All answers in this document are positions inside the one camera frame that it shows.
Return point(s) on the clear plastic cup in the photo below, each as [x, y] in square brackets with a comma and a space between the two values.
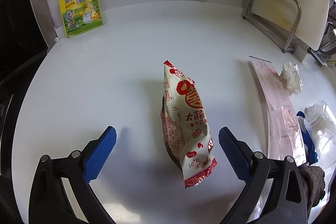
[319, 121]

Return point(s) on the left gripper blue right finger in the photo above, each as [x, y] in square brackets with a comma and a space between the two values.
[238, 154]

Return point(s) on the pink plastic package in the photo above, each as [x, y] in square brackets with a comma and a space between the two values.
[284, 134]

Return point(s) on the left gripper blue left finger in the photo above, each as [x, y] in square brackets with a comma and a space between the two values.
[97, 152]

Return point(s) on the dark grey cloth rag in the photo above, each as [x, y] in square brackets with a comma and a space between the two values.
[313, 180]

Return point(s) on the yellow green seasoning pouch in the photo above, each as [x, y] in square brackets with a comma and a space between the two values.
[80, 16]

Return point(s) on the crumpled white paper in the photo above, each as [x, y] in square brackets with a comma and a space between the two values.
[291, 78]

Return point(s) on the steel cutting board rack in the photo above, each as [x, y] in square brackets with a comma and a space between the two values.
[277, 19]

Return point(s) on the red white snack wrapper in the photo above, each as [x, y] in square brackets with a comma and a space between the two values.
[186, 131]

